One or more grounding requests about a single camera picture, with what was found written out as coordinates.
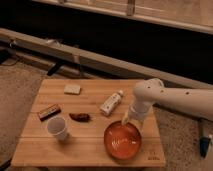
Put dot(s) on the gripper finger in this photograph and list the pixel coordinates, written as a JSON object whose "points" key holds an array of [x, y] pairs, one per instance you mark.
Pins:
{"points": [[125, 119], [140, 125]]}

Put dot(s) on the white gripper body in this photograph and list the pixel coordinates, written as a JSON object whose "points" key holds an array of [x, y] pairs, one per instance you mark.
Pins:
{"points": [[138, 110]]}

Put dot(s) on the white plastic bottle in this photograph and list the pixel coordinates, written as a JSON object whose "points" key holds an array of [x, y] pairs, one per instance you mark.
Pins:
{"points": [[111, 102]]}

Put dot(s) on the orange ceramic bowl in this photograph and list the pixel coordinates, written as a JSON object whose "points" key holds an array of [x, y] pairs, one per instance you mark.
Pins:
{"points": [[122, 142]]}

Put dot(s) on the dark red chili pepper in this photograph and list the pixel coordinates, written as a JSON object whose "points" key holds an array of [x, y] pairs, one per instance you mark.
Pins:
{"points": [[80, 117]]}

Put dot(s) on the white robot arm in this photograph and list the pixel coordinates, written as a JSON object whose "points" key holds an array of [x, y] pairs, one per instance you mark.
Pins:
{"points": [[197, 102]]}

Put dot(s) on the white sponge block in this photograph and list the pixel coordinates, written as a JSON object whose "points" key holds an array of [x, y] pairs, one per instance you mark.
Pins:
{"points": [[72, 89]]}

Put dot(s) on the blue object on floor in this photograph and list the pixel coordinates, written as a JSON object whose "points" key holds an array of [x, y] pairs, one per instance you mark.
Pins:
{"points": [[204, 143]]}

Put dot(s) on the white paper cup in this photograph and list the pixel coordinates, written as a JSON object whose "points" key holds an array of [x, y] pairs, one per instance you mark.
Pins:
{"points": [[57, 127]]}

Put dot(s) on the brown rectangular box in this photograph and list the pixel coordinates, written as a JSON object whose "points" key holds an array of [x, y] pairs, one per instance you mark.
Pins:
{"points": [[49, 112]]}

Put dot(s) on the grey metal rail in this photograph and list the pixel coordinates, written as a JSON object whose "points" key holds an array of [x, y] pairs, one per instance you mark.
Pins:
{"points": [[96, 61]]}

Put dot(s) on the black clamp handle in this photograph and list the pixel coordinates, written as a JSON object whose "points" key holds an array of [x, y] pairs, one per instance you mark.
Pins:
{"points": [[54, 69]]}

